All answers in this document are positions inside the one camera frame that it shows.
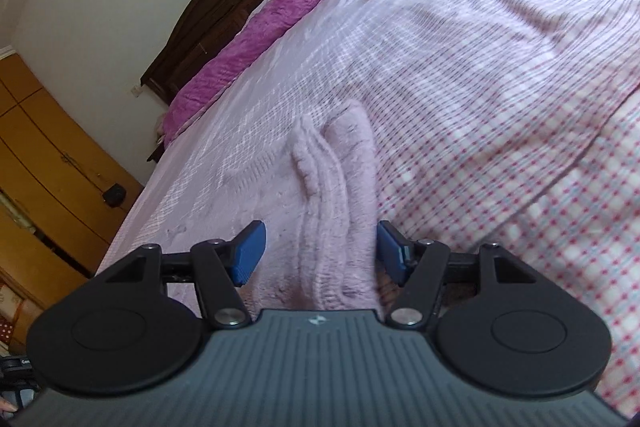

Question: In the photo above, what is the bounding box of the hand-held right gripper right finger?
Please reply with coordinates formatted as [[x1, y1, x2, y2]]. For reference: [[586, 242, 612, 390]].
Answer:
[[376, 220, 538, 327]]

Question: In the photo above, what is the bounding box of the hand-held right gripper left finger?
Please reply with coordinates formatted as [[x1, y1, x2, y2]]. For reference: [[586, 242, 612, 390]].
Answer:
[[102, 220, 267, 328]]

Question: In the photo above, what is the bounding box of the pale pink towel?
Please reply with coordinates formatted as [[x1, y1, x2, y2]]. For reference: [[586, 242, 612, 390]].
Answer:
[[290, 99, 387, 320]]

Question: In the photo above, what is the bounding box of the pink checked mattress sheet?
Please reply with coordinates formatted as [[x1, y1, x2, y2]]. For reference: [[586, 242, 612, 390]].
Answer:
[[445, 92, 640, 418]]

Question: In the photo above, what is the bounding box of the magenta pillow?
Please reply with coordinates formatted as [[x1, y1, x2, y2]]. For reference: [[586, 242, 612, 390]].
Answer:
[[157, 0, 381, 144]]

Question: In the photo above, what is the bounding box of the yellow wooden wardrobe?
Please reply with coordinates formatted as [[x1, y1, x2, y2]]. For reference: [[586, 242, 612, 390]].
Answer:
[[0, 52, 143, 358]]

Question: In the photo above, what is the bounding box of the black wardrobe handle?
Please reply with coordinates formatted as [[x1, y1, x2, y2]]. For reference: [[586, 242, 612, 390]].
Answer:
[[102, 184, 126, 208]]

